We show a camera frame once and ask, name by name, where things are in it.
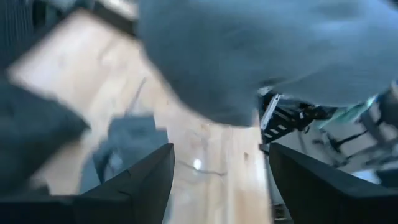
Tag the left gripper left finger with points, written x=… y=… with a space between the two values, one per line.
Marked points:
x=124 y=199

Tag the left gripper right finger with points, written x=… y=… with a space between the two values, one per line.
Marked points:
x=326 y=196

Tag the blue-grey cap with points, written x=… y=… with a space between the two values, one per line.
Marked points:
x=130 y=137

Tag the grey cap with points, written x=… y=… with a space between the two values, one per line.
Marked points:
x=248 y=46

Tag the black cap with buckle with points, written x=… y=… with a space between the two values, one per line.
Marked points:
x=31 y=133

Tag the black perforated box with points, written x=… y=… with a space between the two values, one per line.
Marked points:
x=15 y=25

